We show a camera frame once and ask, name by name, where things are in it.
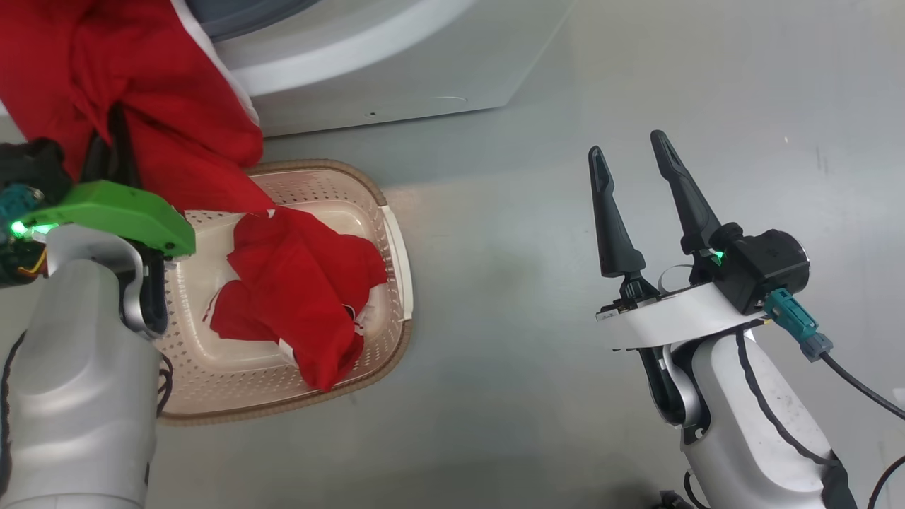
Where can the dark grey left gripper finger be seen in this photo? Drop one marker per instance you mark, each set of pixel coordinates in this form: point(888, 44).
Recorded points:
point(94, 162)
point(121, 148)

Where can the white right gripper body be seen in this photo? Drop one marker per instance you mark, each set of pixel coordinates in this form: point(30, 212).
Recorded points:
point(672, 318)

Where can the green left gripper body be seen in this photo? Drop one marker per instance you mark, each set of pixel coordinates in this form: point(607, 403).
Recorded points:
point(120, 208)

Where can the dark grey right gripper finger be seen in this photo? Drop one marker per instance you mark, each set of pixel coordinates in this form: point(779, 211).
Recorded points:
point(689, 205)
point(614, 233)

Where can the red garment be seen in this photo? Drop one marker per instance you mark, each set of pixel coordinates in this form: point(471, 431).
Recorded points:
point(162, 92)

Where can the grey rubber door gasket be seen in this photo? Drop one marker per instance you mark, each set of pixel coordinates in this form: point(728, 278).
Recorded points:
point(240, 18)

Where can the cream perforated laundry basket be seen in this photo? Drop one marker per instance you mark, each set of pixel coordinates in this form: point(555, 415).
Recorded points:
point(233, 385)

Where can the white front-load washing machine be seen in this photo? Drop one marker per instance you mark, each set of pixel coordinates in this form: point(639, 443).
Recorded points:
point(396, 63)

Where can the teal left camera connector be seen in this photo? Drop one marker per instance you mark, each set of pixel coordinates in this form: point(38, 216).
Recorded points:
point(18, 201)

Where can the teal camera connector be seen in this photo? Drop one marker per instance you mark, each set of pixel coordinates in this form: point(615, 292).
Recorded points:
point(18, 201)
point(795, 322)

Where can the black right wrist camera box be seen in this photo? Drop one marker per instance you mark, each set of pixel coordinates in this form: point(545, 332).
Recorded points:
point(767, 265)

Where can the teal right camera connector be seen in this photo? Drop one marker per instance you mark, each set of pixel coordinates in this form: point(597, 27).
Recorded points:
point(795, 322)

